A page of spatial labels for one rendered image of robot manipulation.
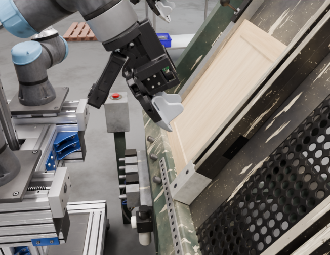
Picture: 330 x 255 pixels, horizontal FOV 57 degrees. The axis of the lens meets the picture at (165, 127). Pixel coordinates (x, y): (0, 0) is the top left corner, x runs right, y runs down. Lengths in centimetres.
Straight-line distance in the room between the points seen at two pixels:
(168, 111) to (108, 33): 18
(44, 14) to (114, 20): 11
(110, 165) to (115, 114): 109
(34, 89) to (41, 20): 84
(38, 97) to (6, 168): 46
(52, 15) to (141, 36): 14
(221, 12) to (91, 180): 161
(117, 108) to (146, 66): 106
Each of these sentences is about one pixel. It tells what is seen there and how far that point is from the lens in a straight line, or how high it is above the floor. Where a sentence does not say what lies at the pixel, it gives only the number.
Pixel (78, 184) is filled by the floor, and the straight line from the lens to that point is 250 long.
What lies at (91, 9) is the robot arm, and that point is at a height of 154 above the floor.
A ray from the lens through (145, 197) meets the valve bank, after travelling 126.
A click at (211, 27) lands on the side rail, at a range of 154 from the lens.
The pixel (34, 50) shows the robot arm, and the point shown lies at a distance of 132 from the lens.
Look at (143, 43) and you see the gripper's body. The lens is 51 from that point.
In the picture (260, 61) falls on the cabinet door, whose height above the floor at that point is 129.
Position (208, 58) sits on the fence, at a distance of 132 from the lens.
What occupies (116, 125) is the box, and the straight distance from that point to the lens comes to 161.
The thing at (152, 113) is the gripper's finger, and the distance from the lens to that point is 53.
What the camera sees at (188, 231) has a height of 90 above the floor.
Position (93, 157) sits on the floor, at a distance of 274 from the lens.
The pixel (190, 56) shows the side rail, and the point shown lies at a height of 113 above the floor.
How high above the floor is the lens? 163
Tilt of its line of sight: 32 degrees down
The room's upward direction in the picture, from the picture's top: straight up
